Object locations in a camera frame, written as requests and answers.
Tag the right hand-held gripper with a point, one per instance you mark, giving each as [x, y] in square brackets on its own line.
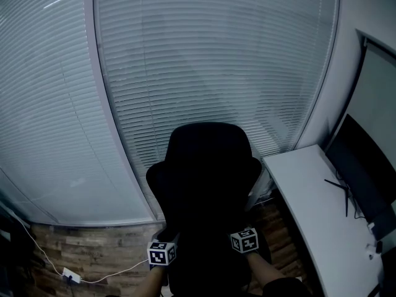
[245, 240]

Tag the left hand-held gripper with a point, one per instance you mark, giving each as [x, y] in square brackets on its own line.
[161, 253]

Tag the black office chair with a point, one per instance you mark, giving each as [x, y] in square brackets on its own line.
[204, 178]

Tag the person's right forearm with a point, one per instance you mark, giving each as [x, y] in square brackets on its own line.
[266, 275]

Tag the person's left forearm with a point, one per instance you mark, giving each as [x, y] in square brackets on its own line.
[153, 281]

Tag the white desk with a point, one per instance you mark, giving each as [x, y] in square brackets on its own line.
[321, 215]

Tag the white power strip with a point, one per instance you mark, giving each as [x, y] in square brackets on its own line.
[71, 275]

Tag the small white adapter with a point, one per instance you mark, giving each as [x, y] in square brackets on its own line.
[372, 248]

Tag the black computer monitor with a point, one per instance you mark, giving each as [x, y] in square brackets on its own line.
[360, 172]

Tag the large white window blind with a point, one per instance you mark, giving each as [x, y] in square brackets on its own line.
[213, 70]

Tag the narrow white window blind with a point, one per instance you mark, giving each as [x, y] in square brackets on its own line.
[52, 110]

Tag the white roller shade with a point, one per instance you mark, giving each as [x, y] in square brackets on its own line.
[376, 91]

